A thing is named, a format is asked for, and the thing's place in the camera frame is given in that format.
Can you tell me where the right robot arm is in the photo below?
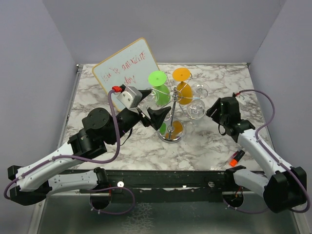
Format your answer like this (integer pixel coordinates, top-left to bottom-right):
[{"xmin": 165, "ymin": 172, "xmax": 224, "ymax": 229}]
[{"xmin": 206, "ymin": 97, "xmax": 311, "ymax": 213}]

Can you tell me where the orange black marker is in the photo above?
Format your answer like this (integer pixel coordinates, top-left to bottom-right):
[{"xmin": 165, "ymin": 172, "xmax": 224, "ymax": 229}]
[{"xmin": 229, "ymin": 150, "xmax": 245, "ymax": 167}]

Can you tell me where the small whiteboard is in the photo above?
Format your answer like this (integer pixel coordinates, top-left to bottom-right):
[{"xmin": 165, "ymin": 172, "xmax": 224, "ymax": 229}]
[{"xmin": 92, "ymin": 38, "xmax": 159, "ymax": 92}]

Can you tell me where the red pen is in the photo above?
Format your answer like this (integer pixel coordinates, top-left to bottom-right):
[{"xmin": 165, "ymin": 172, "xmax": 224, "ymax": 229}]
[{"xmin": 227, "ymin": 150, "xmax": 239, "ymax": 163}]

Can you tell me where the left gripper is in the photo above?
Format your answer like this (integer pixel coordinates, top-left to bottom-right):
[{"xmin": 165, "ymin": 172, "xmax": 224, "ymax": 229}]
[{"xmin": 106, "ymin": 90, "xmax": 171, "ymax": 145}]

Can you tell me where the orange plastic cup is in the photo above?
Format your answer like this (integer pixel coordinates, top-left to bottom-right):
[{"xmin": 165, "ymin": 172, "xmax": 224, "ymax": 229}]
[{"xmin": 172, "ymin": 67, "xmax": 193, "ymax": 105}]

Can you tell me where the chrome wine glass rack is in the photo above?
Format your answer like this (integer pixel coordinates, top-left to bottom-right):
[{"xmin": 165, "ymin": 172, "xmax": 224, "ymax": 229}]
[{"xmin": 157, "ymin": 73, "xmax": 205, "ymax": 143}]

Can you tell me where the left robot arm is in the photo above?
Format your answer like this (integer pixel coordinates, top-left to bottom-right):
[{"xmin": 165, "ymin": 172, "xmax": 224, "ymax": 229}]
[{"xmin": 3, "ymin": 86, "xmax": 171, "ymax": 206}]

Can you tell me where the green plastic goblet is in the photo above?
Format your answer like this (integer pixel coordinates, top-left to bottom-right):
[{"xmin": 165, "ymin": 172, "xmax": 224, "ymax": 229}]
[{"xmin": 148, "ymin": 71, "xmax": 170, "ymax": 106}]

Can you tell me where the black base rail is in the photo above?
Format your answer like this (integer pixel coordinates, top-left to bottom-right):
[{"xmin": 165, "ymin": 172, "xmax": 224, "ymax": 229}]
[{"xmin": 59, "ymin": 169, "xmax": 266, "ymax": 203}]

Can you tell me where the purple cable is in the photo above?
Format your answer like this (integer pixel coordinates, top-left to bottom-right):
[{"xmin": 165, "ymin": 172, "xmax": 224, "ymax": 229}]
[
  {"xmin": 233, "ymin": 89, "xmax": 309, "ymax": 213},
  {"xmin": 3, "ymin": 90, "xmax": 121, "ymax": 201}
]

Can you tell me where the clear tumbler glass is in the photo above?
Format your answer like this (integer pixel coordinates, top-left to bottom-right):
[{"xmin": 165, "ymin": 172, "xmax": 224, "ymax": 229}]
[{"xmin": 191, "ymin": 82, "xmax": 210, "ymax": 98}]

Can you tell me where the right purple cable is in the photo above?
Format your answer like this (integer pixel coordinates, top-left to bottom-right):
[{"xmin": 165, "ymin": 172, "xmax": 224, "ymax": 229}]
[{"xmin": 233, "ymin": 89, "xmax": 309, "ymax": 213}]

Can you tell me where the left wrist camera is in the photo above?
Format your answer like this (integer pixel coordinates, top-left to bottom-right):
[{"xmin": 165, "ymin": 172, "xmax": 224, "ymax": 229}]
[{"xmin": 112, "ymin": 86, "xmax": 143, "ymax": 111}]

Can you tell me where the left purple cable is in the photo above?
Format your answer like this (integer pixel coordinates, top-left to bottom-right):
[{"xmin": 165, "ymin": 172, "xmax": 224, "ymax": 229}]
[{"xmin": 3, "ymin": 90, "xmax": 121, "ymax": 201}]

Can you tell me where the clear wine glass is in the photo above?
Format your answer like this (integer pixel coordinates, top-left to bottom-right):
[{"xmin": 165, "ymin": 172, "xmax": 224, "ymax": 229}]
[
  {"xmin": 142, "ymin": 89, "xmax": 159, "ymax": 110},
  {"xmin": 186, "ymin": 99, "xmax": 206, "ymax": 120}
]

